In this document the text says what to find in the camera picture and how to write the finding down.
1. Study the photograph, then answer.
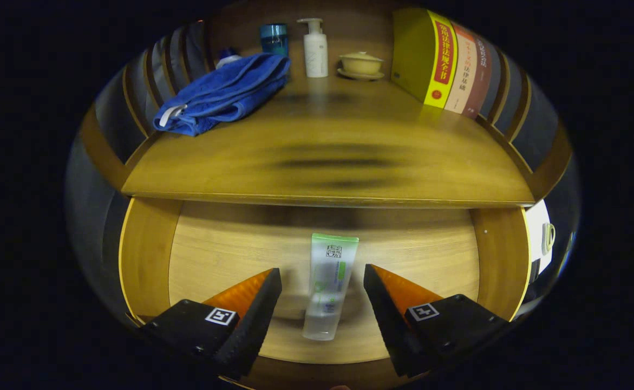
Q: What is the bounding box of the yellow lidded tea cup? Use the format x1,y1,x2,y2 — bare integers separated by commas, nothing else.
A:
337,51,385,81

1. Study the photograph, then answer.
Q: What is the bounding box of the wooden drawer with black knob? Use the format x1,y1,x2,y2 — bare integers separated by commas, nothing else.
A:
118,196,532,390

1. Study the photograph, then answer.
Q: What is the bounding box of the wooden countertop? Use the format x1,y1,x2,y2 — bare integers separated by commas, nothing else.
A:
121,76,535,209

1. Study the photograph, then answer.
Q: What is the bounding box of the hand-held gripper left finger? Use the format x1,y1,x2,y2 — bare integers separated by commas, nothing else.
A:
141,268,283,380

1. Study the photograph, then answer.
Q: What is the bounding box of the wooden cabinet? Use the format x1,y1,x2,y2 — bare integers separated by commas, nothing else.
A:
79,0,574,217

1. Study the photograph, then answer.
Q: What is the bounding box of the clear green-capped cleanser tube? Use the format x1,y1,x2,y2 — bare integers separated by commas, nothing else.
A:
302,233,360,341

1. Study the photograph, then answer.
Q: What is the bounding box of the white side cabinet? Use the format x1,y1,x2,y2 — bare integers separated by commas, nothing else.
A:
525,199,557,277

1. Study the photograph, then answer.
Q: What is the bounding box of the brown book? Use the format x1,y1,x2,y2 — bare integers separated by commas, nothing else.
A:
463,34,494,120

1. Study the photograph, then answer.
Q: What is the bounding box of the teal bottle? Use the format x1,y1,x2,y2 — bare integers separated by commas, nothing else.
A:
259,23,289,57

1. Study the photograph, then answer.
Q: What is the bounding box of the beige book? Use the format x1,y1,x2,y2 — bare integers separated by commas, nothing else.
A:
444,23,479,115

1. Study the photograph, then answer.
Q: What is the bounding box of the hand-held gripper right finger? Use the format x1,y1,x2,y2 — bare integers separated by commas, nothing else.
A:
363,264,509,378

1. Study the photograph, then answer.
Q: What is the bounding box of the white pump bottle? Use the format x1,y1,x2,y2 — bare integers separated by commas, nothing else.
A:
297,18,329,78

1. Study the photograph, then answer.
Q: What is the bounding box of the thick yellow book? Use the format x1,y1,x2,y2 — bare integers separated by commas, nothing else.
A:
390,8,458,109

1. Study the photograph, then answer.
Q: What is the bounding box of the folded blue towel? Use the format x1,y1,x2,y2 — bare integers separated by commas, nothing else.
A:
153,53,291,137

